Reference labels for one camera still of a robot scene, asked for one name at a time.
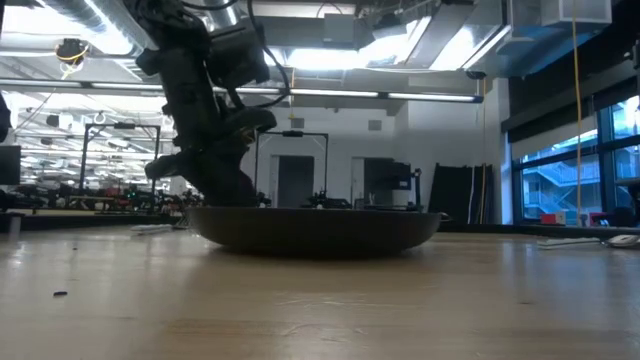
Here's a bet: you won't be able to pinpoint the dark computer monitor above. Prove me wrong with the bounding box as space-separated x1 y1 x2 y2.
0 144 22 186

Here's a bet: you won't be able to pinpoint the yellow ceiling cable reel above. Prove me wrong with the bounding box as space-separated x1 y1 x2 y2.
53 37 91 67

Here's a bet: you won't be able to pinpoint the white plastic spoon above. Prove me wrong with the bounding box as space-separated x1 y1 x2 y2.
536 233 640 250

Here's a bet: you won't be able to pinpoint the thin yellow hanging cable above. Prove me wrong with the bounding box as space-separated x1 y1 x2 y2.
479 77 488 225

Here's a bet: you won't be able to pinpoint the silver cutlery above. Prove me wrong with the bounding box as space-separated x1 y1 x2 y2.
128 219 192 236

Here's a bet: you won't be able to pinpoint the dark round tray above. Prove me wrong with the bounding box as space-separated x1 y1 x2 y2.
185 206 444 260

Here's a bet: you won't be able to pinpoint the black monitor on stand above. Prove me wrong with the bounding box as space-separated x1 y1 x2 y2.
362 158 424 210

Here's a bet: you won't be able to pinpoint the black metal gantry frame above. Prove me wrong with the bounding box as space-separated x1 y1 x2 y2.
253 130 330 207
78 122 162 211

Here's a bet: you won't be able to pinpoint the white ceiling box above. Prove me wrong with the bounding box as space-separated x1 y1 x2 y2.
541 0 613 27

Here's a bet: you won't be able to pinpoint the black leaning panels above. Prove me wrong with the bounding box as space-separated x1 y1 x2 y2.
428 163 494 225

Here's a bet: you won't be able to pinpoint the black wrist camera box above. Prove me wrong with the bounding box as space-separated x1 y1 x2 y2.
206 19 272 86

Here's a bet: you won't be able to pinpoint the thick yellow hanging cable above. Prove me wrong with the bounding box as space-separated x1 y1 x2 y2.
571 0 585 227

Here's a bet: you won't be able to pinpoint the long ceiling light bar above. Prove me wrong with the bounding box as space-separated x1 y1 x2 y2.
0 78 484 104

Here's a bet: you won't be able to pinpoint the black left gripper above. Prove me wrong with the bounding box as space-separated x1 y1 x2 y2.
134 46 279 209

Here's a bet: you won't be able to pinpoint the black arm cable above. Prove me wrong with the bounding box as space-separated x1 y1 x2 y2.
246 0 293 109

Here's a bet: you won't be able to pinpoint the grey ceiling box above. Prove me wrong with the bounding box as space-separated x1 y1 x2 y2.
322 13 357 49

